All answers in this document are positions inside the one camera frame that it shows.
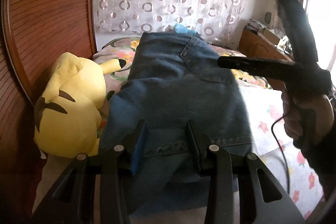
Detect blue denim jeans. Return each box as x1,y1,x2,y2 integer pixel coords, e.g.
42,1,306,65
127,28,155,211
100,32,252,215

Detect right hand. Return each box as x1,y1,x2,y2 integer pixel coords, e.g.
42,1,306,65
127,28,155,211
281,89,335,145

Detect cardboard box on cabinet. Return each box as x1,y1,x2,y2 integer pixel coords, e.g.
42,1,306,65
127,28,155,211
246,19,291,55

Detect wooden side cabinet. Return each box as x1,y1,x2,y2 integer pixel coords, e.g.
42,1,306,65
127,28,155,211
238,27,295,90

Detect white strawberry print blanket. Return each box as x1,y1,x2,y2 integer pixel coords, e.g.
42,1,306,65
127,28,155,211
239,86,323,219

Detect yellow pikachu plush toy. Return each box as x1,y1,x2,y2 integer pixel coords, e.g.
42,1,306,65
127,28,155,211
34,52,126,158

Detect blue and brown box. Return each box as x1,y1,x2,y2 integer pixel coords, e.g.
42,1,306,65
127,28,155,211
162,23,199,36

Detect wooden slatted wardrobe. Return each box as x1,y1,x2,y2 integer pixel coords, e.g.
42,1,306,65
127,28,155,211
1,0,96,219

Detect black cable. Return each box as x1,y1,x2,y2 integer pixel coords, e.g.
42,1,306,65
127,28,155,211
270,114,291,195

